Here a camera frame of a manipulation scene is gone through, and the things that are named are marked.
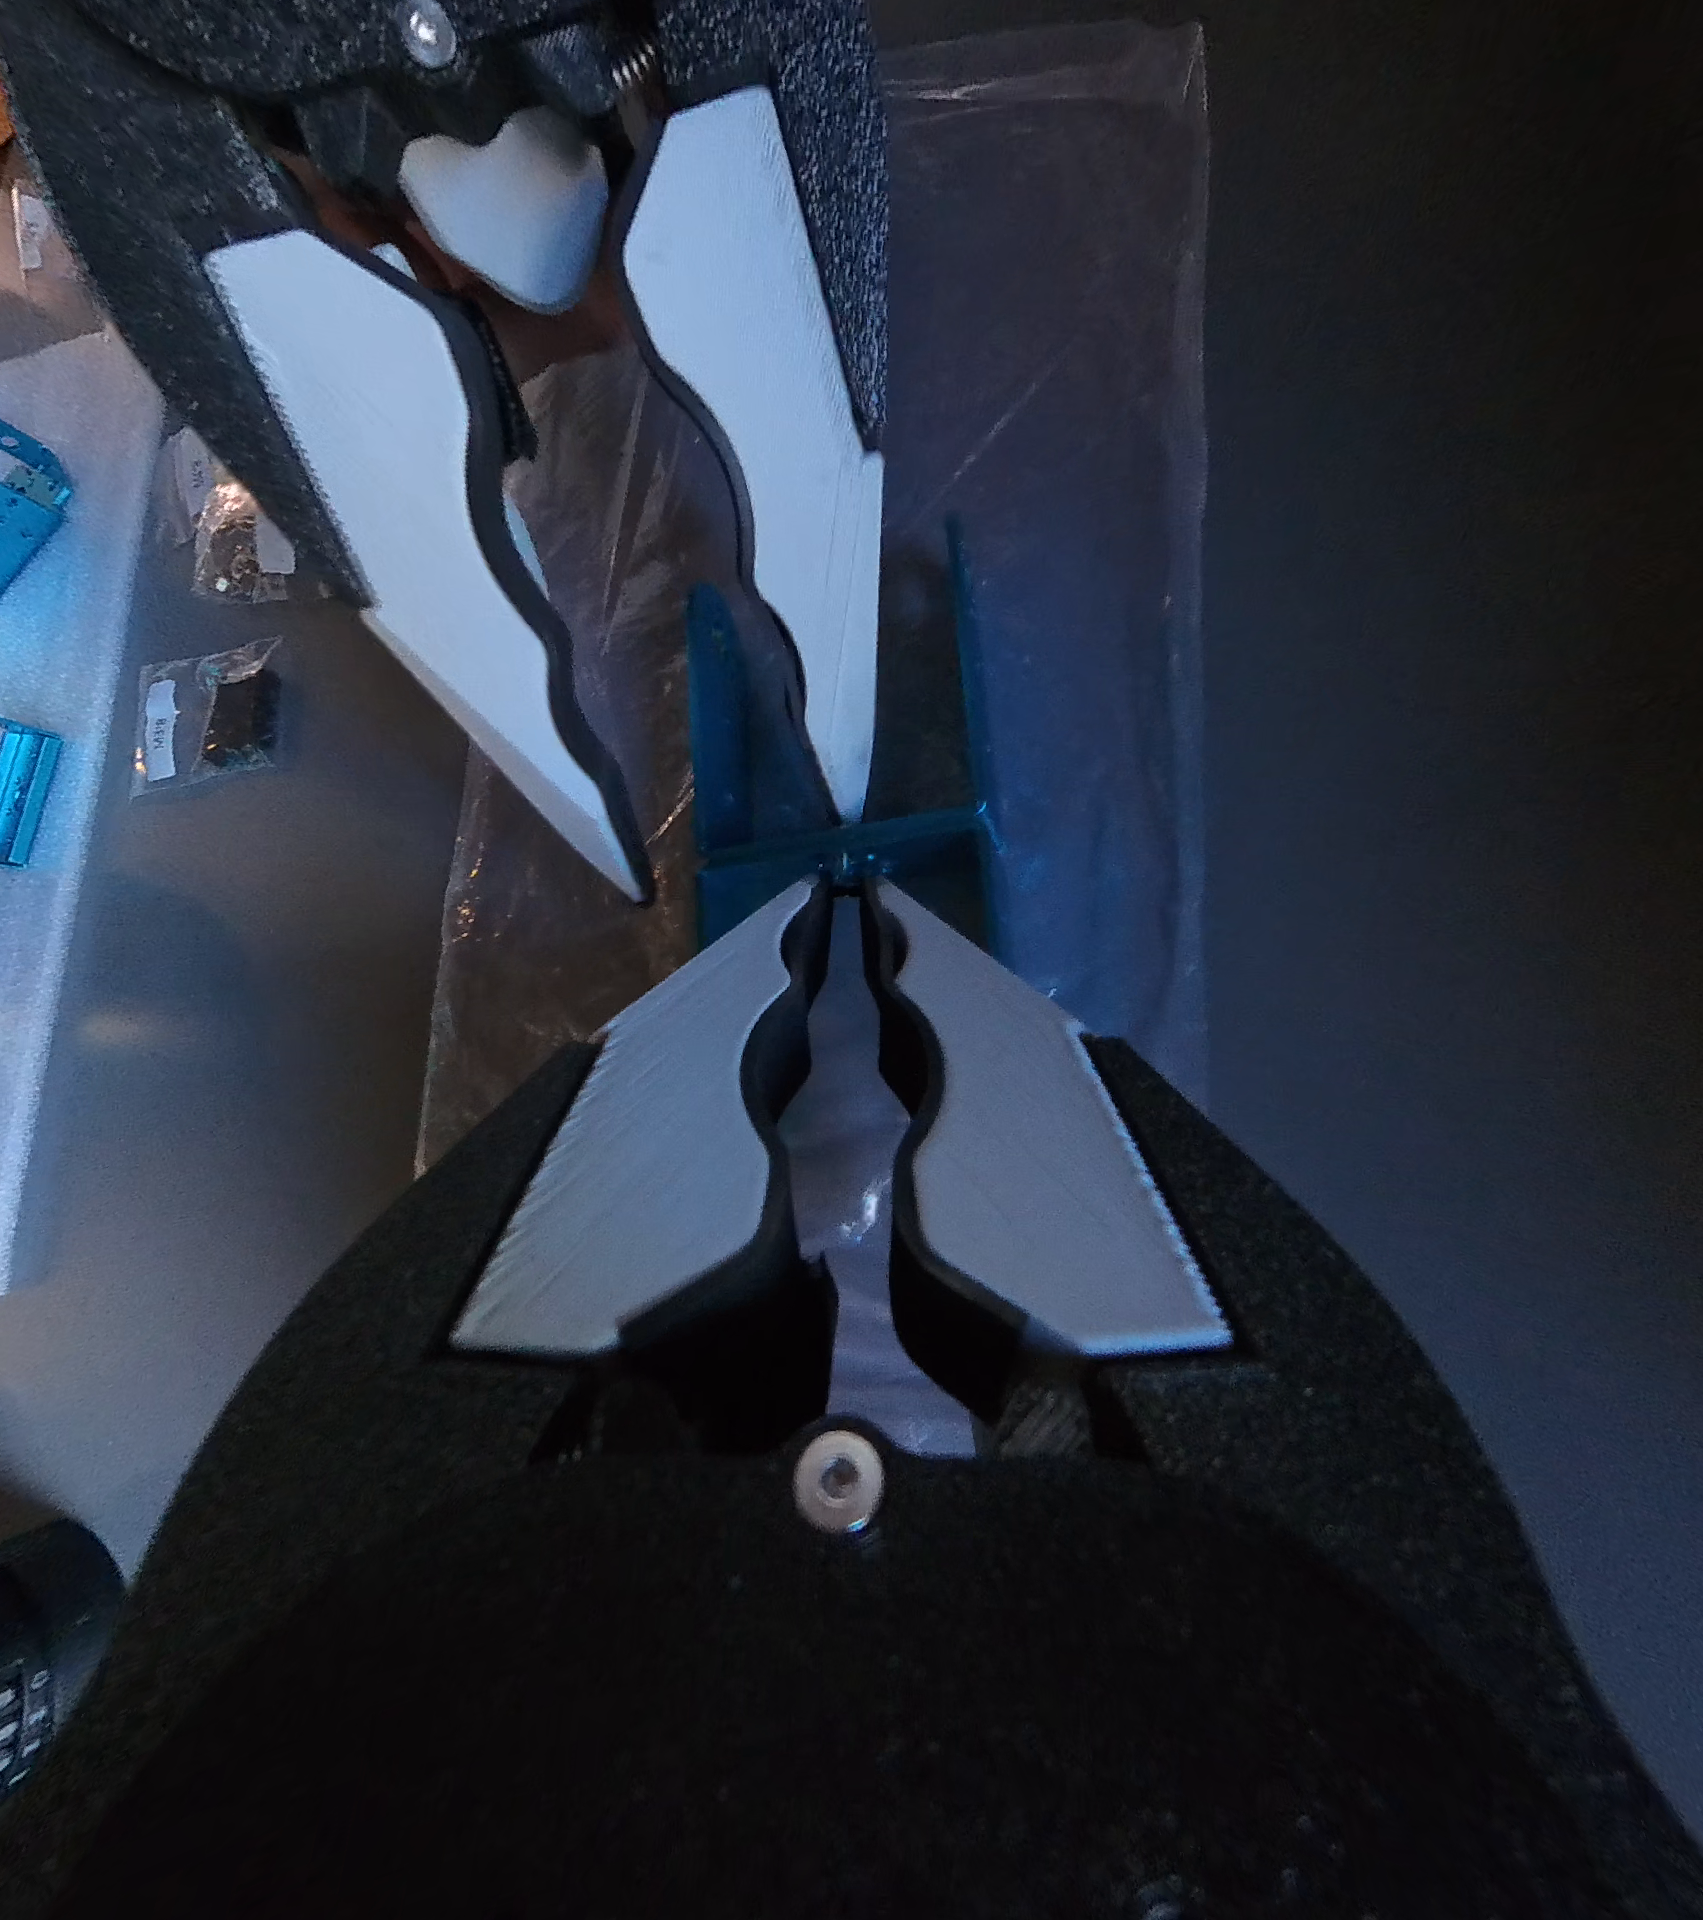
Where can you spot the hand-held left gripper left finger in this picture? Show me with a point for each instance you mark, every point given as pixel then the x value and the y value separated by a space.
pixel 611 1201

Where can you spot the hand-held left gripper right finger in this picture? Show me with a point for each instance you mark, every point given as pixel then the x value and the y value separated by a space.
pixel 1061 1184

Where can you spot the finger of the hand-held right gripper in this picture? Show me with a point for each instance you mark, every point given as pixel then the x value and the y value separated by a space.
pixel 761 330
pixel 386 495

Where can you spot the grey desk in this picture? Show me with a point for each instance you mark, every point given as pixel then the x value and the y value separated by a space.
pixel 1465 750

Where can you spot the pile of small hardware packets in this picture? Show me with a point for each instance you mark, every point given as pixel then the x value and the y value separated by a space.
pixel 244 720

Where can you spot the clear plastic bag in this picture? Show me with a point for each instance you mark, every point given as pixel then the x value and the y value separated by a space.
pixel 1061 375

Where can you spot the white foam sheet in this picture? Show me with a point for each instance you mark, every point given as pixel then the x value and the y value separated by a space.
pixel 40 1050

